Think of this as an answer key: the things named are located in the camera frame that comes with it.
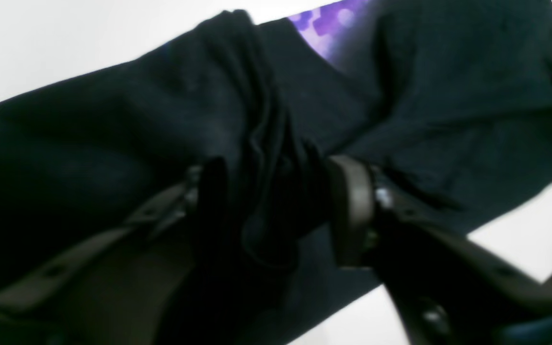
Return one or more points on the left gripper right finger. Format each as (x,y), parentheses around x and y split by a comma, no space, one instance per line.
(447,290)

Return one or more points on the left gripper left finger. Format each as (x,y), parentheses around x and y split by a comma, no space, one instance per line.
(114,288)

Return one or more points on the black T-shirt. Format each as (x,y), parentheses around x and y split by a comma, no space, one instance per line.
(452,99)

